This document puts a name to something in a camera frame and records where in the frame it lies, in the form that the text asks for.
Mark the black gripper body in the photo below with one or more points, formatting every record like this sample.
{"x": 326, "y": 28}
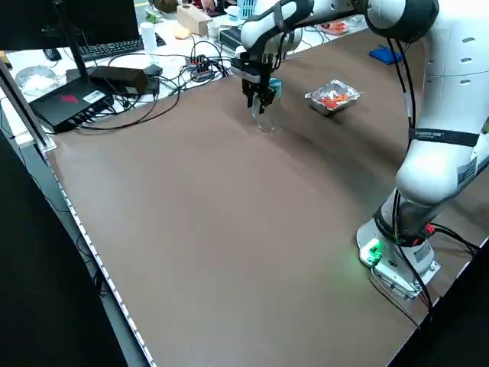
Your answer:
{"x": 252, "y": 70}

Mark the clear bottle light blue cap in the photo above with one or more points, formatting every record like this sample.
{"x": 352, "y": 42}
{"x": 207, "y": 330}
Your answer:
{"x": 269, "y": 120}

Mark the aluminum foil pan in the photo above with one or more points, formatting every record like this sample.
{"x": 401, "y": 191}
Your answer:
{"x": 317, "y": 97}

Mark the blue dishcloth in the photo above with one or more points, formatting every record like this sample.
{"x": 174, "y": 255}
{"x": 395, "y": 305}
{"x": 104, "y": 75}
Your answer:
{"x": 384, "y": 55}

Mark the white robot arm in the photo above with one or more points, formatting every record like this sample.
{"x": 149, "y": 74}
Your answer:
{"x": 439, "y": 160}

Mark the white plastic bottle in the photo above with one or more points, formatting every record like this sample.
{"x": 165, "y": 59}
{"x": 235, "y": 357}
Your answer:
{"x": 147, "y": 36}

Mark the black flat metal box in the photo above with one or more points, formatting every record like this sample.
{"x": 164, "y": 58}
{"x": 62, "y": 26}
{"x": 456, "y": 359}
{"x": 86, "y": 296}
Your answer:
{"x": 229, "y": 38}

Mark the hub with red plugs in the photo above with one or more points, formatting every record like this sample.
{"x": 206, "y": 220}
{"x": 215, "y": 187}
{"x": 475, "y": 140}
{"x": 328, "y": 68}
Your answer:
{"x": 198, "y": 67}

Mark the white paper cup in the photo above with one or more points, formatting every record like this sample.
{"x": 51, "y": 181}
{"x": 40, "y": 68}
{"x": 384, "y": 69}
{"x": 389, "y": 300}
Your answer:
{"x": 214, "y": 30}

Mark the light blue plastic basket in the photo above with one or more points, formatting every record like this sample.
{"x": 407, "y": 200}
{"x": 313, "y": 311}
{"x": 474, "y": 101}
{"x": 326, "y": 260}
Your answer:
{"x": 246, "y": 9}

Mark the red orange food pieces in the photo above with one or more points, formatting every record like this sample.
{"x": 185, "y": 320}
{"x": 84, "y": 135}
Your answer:
{"x": 334, "y": 101}

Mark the light wooden box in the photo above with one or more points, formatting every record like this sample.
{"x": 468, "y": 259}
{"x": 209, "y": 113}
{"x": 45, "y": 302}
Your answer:
{"x": 193, "y": 19}

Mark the yellow bread bun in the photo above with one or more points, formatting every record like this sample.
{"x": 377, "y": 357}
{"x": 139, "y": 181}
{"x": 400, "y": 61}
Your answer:
{"x": 182, "y": 33}

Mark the pink plate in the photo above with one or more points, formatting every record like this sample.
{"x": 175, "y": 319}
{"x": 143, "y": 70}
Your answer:
{"x": 336, "y": 27}

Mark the small black adapter box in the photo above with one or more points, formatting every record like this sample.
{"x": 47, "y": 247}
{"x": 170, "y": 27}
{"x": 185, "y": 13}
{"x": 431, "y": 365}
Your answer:
{"x": 153, "y": 70}

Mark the green packet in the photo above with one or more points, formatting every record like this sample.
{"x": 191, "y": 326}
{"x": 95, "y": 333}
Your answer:
{"x": 153, "y": 15}

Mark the black power brick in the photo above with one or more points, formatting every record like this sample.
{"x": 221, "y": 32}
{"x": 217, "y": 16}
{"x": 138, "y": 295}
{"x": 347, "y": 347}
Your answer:
{"x": 118, "y": 78}

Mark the black keyboard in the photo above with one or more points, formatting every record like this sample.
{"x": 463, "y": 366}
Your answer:
{"x": 111, "y": 47}

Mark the black router box red logo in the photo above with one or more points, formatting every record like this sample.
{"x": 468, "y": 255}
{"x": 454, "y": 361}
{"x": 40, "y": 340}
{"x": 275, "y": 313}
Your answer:
{"x": 65, "y": 103}

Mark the black computer monitor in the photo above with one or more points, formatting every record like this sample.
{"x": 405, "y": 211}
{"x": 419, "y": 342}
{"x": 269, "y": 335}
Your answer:
{"x": 68, "y": 23}

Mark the black computer mouse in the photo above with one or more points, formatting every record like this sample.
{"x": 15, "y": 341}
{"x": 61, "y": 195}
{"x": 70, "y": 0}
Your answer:
{"x": 51, "y": 54}

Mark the aluminium corner frame post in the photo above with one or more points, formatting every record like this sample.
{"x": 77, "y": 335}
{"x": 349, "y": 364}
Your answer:
{"x": 23, "y": 107}

